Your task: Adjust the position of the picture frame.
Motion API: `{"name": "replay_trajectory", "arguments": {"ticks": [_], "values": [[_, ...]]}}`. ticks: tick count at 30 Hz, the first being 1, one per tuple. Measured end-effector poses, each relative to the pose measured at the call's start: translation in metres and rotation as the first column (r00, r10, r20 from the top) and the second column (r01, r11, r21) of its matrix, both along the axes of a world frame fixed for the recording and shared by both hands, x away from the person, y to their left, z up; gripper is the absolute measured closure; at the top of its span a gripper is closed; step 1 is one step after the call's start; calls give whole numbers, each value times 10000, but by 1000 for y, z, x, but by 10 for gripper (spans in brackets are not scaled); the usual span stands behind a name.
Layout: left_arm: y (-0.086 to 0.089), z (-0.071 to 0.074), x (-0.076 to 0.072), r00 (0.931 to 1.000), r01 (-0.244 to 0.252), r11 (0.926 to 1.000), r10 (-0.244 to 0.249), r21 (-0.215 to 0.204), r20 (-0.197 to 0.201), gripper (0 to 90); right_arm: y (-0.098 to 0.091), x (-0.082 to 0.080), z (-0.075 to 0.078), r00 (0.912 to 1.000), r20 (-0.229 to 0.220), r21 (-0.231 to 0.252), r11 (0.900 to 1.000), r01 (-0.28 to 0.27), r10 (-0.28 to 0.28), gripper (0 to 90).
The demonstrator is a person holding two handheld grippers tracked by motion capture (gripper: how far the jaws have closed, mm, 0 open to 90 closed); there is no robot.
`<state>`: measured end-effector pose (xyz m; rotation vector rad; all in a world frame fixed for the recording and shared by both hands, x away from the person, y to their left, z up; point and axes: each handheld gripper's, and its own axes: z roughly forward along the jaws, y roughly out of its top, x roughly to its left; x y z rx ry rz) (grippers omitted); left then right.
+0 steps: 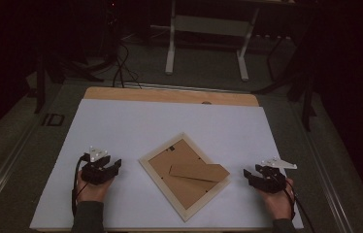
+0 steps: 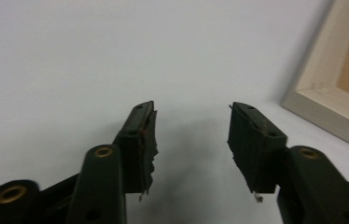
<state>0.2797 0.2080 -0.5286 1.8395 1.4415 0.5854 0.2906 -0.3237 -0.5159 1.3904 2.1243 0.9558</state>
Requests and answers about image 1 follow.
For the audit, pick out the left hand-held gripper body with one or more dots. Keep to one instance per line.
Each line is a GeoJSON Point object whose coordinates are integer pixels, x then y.
{"type": "Point", "coordinates": [93, 174]}

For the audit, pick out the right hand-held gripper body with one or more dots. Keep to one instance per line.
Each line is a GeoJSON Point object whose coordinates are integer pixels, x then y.
{"type": "Point", "coordinates": [270, 183]}

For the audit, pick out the wooden picture frame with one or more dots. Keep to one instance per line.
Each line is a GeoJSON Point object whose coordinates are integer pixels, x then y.
{"type": "Point", "coordinates": [182, 191]}

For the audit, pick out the person's left hand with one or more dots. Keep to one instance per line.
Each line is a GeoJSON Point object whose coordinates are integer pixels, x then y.
{"type": "Point", "coordinates": [92, 193]}

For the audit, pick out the person's right hand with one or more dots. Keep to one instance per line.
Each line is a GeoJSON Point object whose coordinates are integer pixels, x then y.
{"type": "Point", "coordinates": [281, 205]}

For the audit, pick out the black metal stand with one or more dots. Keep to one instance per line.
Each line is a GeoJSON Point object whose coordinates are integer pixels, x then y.
{"type": "Point", "coordinates": [307, 103]}
{"type": "Point", "coordinates": [40, 87]}

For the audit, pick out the metal floor rail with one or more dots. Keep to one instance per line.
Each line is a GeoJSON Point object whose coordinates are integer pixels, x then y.
{"type": "Point", "coordinates": [5, 171]}
{"type": "Point", "coordinates": [326, 181]}

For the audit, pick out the black floor bracket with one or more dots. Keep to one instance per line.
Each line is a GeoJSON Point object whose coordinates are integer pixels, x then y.
{"type": "Point", "coordinates": [53, 119]}

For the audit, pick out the white metal desk frame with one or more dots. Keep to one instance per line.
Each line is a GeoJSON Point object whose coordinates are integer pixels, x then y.
{"type": "Point", "coordinates": [170, 48]}

